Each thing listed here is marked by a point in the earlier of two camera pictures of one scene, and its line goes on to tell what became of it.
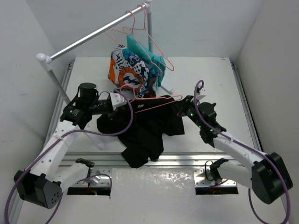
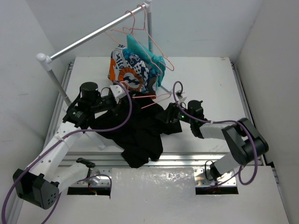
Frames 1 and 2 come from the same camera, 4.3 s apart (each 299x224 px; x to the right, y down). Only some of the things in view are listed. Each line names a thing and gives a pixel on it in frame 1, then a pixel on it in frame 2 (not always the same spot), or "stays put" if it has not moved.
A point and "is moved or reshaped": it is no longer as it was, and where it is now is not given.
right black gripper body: [188, 108] to [177, 115]
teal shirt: [157, 63] stays put
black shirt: [153, 118] is moved or reshaped
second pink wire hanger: [107, 32] stays put
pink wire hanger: [135, 97] is moved or reshaped
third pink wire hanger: [144, 29] stays put
